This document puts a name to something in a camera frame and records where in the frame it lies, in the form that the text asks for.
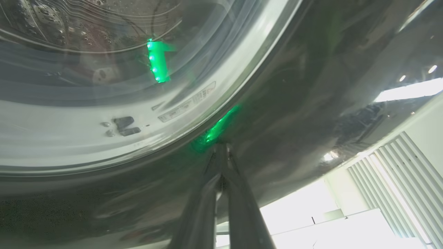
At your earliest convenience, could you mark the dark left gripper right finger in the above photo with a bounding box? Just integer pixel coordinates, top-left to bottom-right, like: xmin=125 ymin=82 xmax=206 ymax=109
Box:
xmin=221 ymin=144 xmax=276 ymax=249

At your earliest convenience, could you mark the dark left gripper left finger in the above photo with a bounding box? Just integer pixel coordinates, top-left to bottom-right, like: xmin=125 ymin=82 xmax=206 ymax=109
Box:
xmin=168 ymin=144 xmax=222 ymax=249

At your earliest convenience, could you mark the round black washer door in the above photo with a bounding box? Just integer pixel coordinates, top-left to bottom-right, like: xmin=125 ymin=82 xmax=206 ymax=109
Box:
xmin=0 ymin=0 xmax=443 ymax=249

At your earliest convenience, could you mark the black door latch slot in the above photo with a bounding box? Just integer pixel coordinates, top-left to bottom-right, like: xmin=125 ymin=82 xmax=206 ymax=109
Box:
xmin=100 ymin=116 xmax=142 ymax=137

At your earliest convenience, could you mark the white front-load washing machine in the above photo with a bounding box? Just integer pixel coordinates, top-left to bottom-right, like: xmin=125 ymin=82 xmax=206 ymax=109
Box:
xmin=0 ymin=0 xmax=302 ymax=167

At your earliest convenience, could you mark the stainless steel washing machine drum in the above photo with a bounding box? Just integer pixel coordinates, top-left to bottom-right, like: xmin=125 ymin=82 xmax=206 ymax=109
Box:
xmin=0 ymin=0 xmax=182 ymax=54

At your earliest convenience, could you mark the white cabinet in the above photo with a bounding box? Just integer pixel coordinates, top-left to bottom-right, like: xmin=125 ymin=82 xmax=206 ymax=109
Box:
xmin=216 ymin=207 xmax=427 ymax=249

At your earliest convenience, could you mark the white vertical slat blind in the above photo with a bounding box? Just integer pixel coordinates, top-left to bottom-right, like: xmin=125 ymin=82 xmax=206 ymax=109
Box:
xmin=347 ymin=131 xmax=443 ymax=247

